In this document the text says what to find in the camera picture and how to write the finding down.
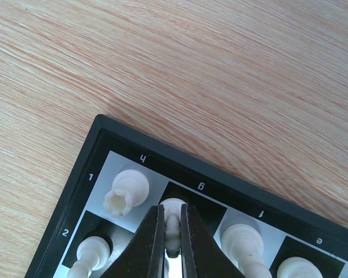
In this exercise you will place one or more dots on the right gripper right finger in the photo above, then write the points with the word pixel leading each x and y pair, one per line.
pixel 201 256

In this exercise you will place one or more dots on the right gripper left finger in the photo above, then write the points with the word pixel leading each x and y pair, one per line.
pixel 144 256

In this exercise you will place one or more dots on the white chess bishop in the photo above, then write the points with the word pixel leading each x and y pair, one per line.
pixel 243 246

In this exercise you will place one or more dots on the white pawn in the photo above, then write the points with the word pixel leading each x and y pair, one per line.
pixel 92 254

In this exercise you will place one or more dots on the white knight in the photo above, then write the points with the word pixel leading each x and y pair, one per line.
pixel 172 216

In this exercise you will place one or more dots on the white rook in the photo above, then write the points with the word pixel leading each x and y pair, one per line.
pixel 130 188

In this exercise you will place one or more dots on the white chess queen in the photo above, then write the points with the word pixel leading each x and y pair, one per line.
pixel 298 267

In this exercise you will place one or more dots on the black and silver chessboard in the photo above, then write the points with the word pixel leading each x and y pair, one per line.
pixel 136 207

